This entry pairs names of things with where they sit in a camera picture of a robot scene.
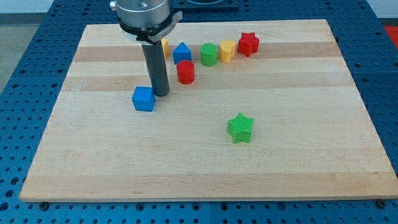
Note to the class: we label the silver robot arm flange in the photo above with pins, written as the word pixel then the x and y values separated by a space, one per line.
pixel 145 21

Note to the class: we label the blue cube block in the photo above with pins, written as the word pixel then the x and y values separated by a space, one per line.
pixel 143 98

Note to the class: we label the blue triangle block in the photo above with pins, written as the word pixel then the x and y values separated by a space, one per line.
pixel 182 52

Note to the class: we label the green star block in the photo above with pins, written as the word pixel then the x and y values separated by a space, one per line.
pixel 240 128

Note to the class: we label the red cylinder block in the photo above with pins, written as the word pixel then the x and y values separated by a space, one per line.
pixel 186 72

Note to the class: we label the wooden board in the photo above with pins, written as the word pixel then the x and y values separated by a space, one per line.
pixel 312 137

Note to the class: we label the green cylinder block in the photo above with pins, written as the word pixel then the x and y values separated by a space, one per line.
pixel 209 54

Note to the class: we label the yellow heart block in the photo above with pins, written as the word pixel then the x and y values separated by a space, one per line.
pixel 227 50

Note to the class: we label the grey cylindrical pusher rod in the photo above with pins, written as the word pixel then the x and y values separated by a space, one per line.
pixel 154 56

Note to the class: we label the yellow block behind rod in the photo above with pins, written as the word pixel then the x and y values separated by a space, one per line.
pixel 165 46

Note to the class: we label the red star block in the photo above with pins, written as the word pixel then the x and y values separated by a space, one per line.
pixel 248 44

